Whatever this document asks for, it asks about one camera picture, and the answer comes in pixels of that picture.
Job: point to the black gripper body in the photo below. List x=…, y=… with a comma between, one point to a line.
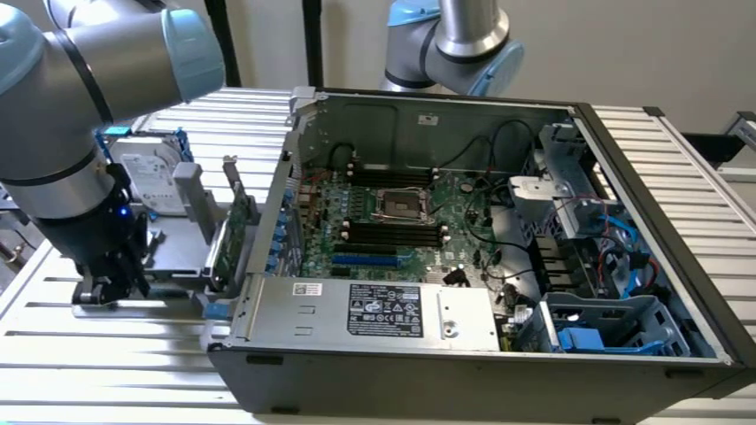
x=88, y=239

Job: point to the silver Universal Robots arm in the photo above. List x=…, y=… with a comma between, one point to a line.
x=58, y=110

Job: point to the green RAM stick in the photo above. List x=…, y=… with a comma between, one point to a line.
x=177, y=290

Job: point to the black expansion slot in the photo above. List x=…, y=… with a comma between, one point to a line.
x=354, y=271

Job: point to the blue expansion slot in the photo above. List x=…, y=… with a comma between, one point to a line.
x=362, y=259

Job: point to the black RAM slot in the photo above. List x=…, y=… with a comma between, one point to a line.
x=392, y=236
x=392, y=230
x=392, y=183
x=392, y=174
x=392, y=179
x=392, y=225
x=392, y=169
x=392, y=241

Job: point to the blue case latch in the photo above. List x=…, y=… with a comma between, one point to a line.
x=216, y=309

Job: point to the silver hard disk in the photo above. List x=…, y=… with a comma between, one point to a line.
x=148, y=177

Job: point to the grey parts rack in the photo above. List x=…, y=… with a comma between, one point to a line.
x=192, y=199

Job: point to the green graphics card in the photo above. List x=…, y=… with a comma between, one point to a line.
x=233, y=230

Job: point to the blue disk caddy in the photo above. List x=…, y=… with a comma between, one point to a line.
x=184, y=148

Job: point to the white barcode sticker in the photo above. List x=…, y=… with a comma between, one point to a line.
x=306, y=289

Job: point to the silver power supply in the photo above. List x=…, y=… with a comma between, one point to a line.
x=330, y=319

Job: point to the green motherboard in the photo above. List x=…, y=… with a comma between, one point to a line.
x=354, y=201

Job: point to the black power supply label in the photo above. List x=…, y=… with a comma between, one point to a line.
x=385, y=310

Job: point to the metal CPU socket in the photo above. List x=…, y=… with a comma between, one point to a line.
x=402, y=204

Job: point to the small grey case sticker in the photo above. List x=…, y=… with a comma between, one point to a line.
x=426, y=118

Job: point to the black open PC case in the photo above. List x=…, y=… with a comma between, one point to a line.
x=472, y=385

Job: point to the white grey fan shroud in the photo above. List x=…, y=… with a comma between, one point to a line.
x=528, y=189

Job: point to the metal disk bay cage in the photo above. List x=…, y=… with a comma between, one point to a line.
x=566, y=177

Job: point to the grey blue disk bay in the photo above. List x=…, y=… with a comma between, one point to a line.
x=625, y=314

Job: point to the black table end cap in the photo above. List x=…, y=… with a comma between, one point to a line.
x=653, y=111

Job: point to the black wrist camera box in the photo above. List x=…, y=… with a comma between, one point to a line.
x=114, y=186

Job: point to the black upright post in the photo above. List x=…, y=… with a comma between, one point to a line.
x=317, y=40
x=221, y=26

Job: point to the aluminium frame rail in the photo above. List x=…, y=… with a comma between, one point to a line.
x=737, y=128

